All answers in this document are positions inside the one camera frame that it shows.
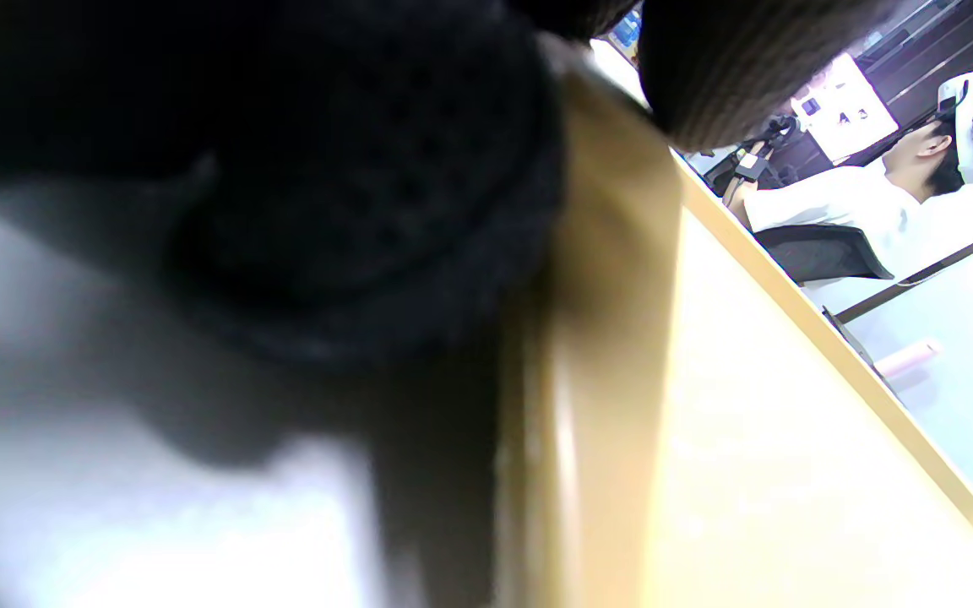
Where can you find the person's left hand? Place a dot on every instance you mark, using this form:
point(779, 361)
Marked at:
point(368, 169)

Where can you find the brown plastic food tray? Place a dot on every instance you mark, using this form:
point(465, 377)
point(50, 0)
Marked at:
point(706, 422)

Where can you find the black office chair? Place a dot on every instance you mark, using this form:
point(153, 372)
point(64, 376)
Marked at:
point(824, 253)

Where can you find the bright display screen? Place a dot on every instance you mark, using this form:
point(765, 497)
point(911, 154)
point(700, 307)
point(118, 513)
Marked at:
point(845, 105)

